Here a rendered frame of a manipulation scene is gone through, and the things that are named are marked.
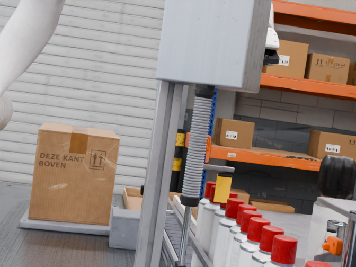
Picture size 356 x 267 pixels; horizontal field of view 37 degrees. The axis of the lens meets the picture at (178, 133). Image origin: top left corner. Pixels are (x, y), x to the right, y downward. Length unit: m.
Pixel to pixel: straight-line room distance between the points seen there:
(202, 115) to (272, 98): 4.78
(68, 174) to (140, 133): 3.76
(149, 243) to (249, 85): 0.36
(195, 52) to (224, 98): 4.58
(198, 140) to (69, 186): 0.78
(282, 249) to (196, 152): 0.25
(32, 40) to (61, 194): 0.53
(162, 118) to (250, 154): 3.79
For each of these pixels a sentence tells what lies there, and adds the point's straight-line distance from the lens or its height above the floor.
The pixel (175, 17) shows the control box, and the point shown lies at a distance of 0.96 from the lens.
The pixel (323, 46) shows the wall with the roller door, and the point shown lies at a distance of 5.86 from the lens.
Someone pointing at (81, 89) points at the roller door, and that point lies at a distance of 5.36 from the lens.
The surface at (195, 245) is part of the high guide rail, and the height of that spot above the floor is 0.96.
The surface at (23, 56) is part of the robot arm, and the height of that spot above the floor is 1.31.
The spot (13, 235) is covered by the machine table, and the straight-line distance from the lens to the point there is 1.54.
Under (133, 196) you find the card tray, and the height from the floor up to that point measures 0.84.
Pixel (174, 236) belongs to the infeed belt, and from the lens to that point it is 1.50.
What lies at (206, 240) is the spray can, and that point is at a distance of 1.13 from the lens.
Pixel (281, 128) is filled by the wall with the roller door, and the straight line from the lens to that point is 5.71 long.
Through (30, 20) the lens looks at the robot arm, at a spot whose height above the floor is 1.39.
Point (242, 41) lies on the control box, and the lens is 0.91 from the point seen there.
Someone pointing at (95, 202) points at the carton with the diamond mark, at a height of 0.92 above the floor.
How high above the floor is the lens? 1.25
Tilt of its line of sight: 3 degrees down
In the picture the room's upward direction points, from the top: 8 degrees clockwise
